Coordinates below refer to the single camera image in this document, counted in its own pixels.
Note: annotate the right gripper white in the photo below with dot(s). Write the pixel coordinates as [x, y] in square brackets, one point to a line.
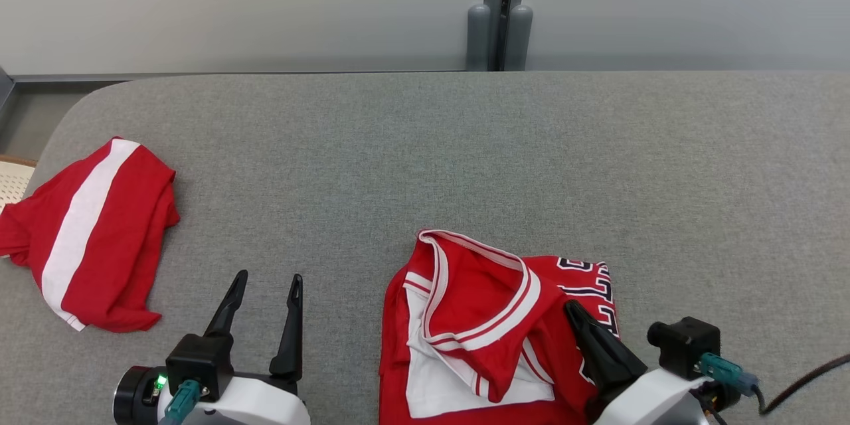
[651, 402]

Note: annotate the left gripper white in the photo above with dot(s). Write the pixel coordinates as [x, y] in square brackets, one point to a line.
[259, 405]

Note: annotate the red white basketball jersey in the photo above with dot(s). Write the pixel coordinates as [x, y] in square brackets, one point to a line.
[491, 299]

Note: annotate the red shorts with white stripe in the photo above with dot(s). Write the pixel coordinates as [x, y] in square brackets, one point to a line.
[126, 232]

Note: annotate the cream perforated laundry basket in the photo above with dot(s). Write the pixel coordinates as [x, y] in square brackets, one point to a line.
[13, 182]

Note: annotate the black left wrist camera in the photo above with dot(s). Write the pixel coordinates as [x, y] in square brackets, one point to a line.
[199, 362]

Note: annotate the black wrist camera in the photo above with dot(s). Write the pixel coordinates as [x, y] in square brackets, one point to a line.
[199, 362]
[690, 345]

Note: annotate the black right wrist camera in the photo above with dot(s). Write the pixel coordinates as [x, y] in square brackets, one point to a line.
[690, 345]

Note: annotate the grey cylindrical post foot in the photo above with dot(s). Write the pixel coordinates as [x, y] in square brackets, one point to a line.
[478, 40]
[520, 40]

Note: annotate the grey side partition post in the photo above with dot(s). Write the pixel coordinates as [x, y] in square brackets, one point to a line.
[4, 89]

